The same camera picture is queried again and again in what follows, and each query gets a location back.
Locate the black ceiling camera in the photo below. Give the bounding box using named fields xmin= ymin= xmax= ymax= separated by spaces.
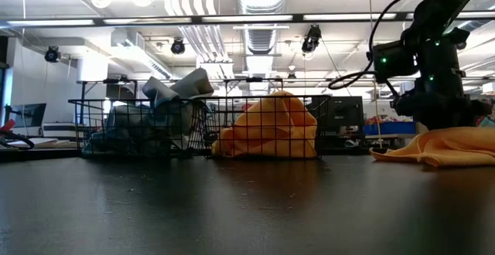
xmin=169 ymin=37 xmax=186 ymax=56
xmin=300 ymin=24 xmax=323 ymax=54
xmin=43 ymin=45 xmax=62 ymax=63

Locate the white shelf unit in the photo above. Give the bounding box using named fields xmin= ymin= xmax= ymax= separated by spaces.
xmin=42 ymin=121 xmax=84 ymax=141

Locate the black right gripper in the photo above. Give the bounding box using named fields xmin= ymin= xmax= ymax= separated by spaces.
xmin=390 ymin=90 xmax=493 ymax=131

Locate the dark computer monitor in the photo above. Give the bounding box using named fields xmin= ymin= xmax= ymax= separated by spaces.
xmin=4 ymin=102 xmax=47 ymax=137

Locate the black wire basket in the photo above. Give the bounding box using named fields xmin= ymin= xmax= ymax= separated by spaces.
xmin=200 ymin=94 xmax=332 ymax=160
xmin=67 ymin=97 xmax=212 ymax=159

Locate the blue storage bin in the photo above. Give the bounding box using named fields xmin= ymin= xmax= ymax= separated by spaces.
xmin=363 ymin=121 xmax=417 ymax=136

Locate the blue-grey microfiber towel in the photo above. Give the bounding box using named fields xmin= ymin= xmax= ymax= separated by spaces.
xmin=81 ymin=131 xmax=117 ymax=158
xmin=141 ymin=67 xmax=216 ymax=111
xmin=83 ymin=104 xmax=194 ymax=158

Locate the black table mat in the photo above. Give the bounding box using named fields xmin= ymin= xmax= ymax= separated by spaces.
xmin=0 ymin=146 xmax=495 ymax=255

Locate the black equipment cabinet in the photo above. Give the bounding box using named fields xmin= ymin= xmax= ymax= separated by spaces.
xmin=324 ymin=95 xmax=365 ymax=140

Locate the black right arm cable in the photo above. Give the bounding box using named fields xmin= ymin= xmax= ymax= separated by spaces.
xmin=328 ymin=0 xmax=459 ymax=90

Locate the silver ceiling duct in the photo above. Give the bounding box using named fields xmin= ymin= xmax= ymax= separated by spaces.
xmin=234 ymin=0 xmax=290 ymax=55

